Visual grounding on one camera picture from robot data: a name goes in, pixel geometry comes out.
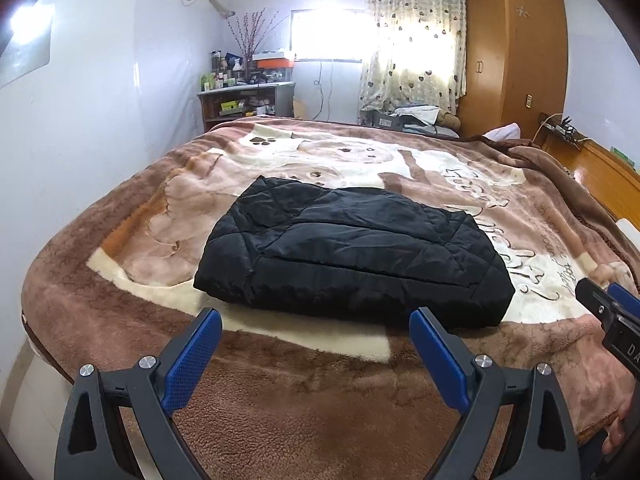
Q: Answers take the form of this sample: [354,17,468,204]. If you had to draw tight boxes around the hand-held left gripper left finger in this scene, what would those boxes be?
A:
[54,307,223,480]

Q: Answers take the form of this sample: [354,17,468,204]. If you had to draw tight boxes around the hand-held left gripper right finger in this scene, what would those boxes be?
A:
[409,306,583,480]

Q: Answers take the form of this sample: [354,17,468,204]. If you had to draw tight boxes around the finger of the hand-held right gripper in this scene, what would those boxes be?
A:
[575,279,618,331]
[607,282,640,318]

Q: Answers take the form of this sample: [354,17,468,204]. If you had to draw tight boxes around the black quilted jacket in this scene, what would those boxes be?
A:
[193,176,516,331]

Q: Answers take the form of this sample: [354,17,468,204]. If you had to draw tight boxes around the person's right hand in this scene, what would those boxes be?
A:
[589,346,640,456]

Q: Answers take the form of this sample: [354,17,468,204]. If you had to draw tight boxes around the printed beige brown blanket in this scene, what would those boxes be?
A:
[21,115,640,480]

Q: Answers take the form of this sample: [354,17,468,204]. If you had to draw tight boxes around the plain brown fleece blanket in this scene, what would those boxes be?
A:
[482,135,633,261]

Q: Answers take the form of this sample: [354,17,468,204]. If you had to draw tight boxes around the wooden headboard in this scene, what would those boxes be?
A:
[540,130,640,216]

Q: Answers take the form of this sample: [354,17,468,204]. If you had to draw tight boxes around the green packet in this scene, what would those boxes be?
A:
[610,146,637,169]

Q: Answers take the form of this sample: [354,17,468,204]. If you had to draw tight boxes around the white pillow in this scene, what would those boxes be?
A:
[482,122,523,142]

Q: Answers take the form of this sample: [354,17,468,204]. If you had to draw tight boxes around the pile of cloths and boxes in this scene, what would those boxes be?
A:
[360,102,458,137]

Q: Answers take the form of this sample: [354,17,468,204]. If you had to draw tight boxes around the shelf unit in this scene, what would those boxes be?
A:
[197,82,296,134]

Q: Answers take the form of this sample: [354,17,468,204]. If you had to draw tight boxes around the wooden wardrobe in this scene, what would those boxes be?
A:
[457,0,568,141]

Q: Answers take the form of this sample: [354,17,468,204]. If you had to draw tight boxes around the cluster of bottles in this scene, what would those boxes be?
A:
[200,50,251,92]

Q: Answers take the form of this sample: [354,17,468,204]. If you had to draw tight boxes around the orange and white box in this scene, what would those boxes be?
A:
[252,50,294,81]

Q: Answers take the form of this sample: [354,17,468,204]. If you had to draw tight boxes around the heart patterned curtain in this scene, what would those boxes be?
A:
[357,0,468,113]

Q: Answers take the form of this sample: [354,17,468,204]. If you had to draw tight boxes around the bare decorative branches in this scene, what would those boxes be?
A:
[225,10,281,67]

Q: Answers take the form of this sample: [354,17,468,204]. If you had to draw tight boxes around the white cable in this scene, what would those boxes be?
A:
[531,112,557,144]

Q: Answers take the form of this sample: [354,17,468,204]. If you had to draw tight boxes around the hanging wall cable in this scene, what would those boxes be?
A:
[314,60,334,119]

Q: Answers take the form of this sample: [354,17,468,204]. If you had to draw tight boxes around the glossy wall sheet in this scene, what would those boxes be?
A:
[0,5,54,92]

